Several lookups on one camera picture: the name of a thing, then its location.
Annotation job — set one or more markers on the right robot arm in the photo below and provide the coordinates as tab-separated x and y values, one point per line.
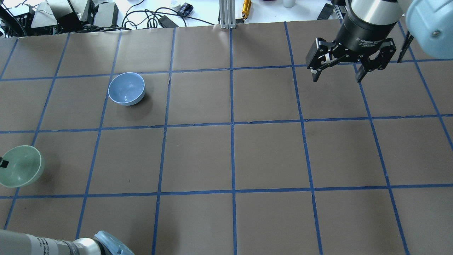
427	21

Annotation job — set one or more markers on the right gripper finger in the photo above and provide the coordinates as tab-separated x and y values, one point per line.
319	57
385	53

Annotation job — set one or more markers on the green bowl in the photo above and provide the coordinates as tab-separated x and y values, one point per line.
26	165

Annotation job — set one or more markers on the blue bowl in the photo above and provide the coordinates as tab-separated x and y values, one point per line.
127	89

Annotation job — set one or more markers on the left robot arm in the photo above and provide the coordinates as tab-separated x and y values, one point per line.
14	243

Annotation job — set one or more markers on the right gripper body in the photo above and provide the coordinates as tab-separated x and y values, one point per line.
358	36

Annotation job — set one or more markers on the gold cylinder tool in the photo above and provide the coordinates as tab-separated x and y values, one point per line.
246	9

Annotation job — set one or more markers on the black power adapter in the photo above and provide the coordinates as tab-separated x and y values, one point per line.
166	22

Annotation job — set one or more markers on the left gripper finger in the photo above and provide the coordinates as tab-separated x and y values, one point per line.
3	163

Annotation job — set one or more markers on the aluminium frame post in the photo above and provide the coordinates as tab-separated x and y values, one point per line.
227	13

